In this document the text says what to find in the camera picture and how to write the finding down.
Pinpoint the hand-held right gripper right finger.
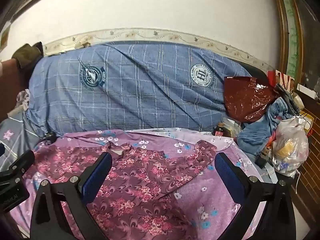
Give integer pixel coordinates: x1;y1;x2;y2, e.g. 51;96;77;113
214;152;297;240

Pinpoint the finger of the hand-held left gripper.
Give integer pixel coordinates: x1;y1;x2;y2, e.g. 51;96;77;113
7;150;35;180

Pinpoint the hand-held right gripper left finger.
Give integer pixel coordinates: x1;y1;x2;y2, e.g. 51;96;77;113
30;152;113;240

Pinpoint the maroon floral shirt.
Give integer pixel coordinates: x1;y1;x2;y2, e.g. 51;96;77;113
32;140;218;240

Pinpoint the purple floral blanket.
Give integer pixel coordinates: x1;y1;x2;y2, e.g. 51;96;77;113
7;129;278;240

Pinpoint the dark bottle with red label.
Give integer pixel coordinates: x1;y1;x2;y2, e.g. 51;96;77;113
214;122;225;137

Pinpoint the clear plastic packet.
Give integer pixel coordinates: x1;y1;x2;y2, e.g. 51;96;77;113
224;118;242;137

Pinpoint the blue denim garment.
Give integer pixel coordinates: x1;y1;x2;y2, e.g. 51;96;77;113
236;96;298;155

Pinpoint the pale lilac cloth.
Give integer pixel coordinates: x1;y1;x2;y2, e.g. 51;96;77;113
16;89;31;110

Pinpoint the clear plastic bag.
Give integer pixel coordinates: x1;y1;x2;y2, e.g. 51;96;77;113
271;116;310;178

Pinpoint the brown wooden headboard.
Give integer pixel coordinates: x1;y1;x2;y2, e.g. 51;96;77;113
0;57;30;120

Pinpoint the dark red plastic bag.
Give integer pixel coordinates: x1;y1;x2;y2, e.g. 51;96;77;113
223;76;278;123

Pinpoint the blue plaid quilt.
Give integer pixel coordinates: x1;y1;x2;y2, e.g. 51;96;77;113
25;41;253;138

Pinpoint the olive green cloth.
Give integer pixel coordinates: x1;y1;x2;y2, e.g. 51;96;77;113
12;42;44;69

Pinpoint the red gift bag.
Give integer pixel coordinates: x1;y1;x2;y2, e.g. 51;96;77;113
267;70;295;88

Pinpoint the white cardboard box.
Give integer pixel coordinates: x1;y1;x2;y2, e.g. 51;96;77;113
297;84;320;98

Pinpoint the wooden framed panel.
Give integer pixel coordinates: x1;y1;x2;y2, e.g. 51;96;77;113
270;0;320;88

